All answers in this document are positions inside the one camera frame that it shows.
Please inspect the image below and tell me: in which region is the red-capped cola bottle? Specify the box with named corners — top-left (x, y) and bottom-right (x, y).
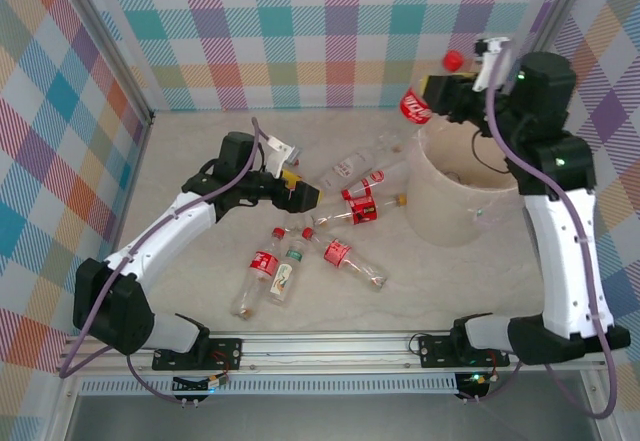
top-left (229, 227), bottom-right (286, 321)
top-left (301, 226), bottom-right (390, 293)
top-left (282, 158), bottom-right (316, 231)
top-left (377, 49), bottom-right (464, 155)

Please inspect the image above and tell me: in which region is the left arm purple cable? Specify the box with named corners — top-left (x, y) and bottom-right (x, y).
top-left (58, 116), bottom-right (264, 406)

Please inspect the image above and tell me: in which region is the orange-capped bottle red black label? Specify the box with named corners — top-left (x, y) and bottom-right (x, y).
top-left (312, 193), bottom-right (409, 227)

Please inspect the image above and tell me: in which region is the clear bottle white red label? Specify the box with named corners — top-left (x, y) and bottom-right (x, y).
top-left (318, 149), bottom-right (377, 188)

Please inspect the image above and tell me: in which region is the beige round bin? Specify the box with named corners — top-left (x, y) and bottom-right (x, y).
top-left (403, 119), bottom-right (532, 249)

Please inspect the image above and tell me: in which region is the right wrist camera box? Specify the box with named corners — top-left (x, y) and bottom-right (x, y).
top-left (472, 35), bottom-right (514, 93)

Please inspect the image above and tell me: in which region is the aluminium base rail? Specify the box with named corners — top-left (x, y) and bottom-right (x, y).
top-left (54, 329), bottom-right (607, 376)

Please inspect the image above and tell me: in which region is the grey metal panel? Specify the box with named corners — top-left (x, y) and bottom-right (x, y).
top-left (63, 393), bottom-right (604, 441)

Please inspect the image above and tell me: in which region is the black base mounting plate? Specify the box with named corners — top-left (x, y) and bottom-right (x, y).
top-left (151, 336), bottom-right (244, 373)
top-left (417, 334), bottom-right (511, 370)

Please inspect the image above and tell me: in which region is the green-capped bottle white label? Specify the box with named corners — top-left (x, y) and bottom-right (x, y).
top-left (266, 240), bottom-right (307, 307)

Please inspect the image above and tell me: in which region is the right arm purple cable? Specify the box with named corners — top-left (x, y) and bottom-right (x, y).
top-left (462, 40), bottom-right (617, 420)

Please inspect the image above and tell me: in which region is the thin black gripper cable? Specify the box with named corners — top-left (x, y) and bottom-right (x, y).
top-left (471, 128), bottom-right (511, 175)

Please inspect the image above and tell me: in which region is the black connector bracket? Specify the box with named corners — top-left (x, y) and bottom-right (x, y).
top-left (172, 376), bottom-right (211, 407)
top-left (455, 374), bottom-right (494, 405)

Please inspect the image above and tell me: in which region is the clear bottle red oval label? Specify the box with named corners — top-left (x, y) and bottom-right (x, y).
top-left (341, 160), bottom-right (414, 201)

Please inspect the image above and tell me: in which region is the white slotted cable duct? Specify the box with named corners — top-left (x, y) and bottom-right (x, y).
top-left (78, 373), bottom-right (460, 396)

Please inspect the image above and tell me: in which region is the aluminium frame post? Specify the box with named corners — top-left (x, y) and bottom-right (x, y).
top-left (59, 0), bottom-right (155, 128)
top-left (497, 0), bottom-right (601, 130)

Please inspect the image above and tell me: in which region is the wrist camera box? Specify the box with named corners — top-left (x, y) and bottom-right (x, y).
top-left (472, 35), bottom-right (514, 93)
top-left (263, 133), bottom-right (305, 178)

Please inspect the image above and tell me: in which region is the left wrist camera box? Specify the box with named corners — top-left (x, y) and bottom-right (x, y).
top-left (263, 133), bottom-right (305, 178)

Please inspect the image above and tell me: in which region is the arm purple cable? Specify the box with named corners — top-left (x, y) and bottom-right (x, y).
top-left (58, 116), bottom-right (264, 406)
top-left (462, 40), bottom-right (617, 420)

